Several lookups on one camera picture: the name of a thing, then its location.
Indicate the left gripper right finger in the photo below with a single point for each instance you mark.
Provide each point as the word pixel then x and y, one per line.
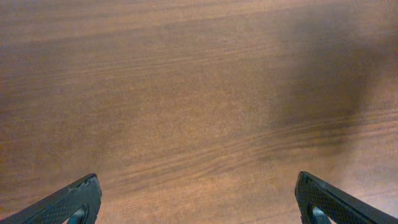
pixel 321 202

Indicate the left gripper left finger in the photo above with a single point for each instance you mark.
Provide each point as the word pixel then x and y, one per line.
pixel 78 202

